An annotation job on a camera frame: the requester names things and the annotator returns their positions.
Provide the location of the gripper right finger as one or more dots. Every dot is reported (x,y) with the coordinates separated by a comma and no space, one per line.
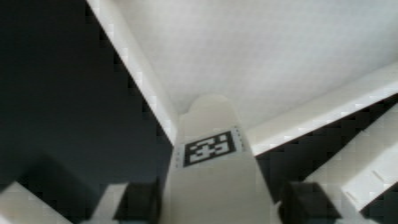
(305,206)

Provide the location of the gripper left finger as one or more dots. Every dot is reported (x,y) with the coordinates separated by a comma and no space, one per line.
(127,204)

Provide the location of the white desk leg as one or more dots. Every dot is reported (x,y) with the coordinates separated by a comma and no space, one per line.
(215,192)

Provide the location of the white desk top tray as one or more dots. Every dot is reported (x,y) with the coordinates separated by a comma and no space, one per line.
(295,56)

